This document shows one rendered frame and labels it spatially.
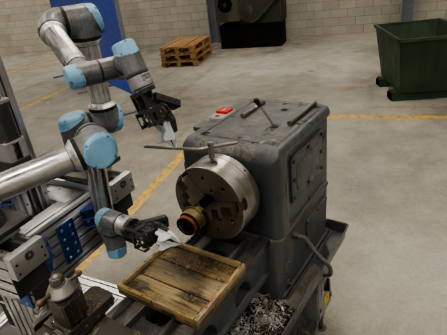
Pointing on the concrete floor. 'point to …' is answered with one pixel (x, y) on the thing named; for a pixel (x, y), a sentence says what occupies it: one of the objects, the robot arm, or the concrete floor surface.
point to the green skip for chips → (413, 58)
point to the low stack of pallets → (185, 51)
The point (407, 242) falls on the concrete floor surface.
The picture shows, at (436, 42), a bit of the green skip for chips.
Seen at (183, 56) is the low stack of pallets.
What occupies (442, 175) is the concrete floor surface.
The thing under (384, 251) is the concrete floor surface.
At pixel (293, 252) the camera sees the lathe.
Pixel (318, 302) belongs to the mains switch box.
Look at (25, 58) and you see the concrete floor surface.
